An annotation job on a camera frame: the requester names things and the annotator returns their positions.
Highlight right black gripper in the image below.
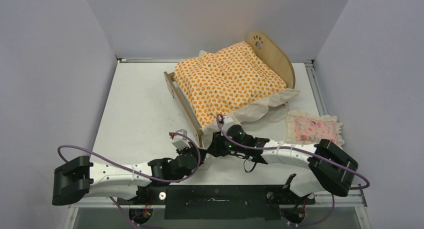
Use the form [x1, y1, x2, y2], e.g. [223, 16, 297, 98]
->
[207, 128, 246, 157]

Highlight orange patterned pet mattress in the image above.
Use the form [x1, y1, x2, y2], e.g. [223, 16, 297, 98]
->
[174, 42, 301, 148]

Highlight wooden pet bed frame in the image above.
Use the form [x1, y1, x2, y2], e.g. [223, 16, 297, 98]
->
[164, 30, 296, 147]

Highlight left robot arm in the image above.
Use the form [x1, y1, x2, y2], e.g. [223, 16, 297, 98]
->
[51, 146, 206, 206]

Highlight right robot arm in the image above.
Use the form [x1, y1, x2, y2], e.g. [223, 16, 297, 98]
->
[206, 124, 358, 203]

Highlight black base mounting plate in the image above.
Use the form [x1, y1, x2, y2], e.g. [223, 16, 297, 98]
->
[117, 185, 316, 220]

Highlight pink frilled small pillow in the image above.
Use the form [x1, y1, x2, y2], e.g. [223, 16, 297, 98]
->
[286, 110, 345, 147]

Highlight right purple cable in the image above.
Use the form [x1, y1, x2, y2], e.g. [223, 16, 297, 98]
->
[215, 113, 371, 227]

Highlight purple cable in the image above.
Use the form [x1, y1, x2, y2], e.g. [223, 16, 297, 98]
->
[57, 132, 202, 229]
[215, 113, 371, 227]

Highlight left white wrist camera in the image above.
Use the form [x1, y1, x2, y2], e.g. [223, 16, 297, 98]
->
[171, 129, 190, 150]

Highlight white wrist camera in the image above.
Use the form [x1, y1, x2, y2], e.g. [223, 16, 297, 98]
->
[171, 129, 190, 150]
[217, 114, 234, 133]

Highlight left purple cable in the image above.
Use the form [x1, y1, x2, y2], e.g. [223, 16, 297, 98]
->
[57, 132, 202, 229]

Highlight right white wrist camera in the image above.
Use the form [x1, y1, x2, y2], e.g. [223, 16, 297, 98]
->
[217, 114, 234, 133]

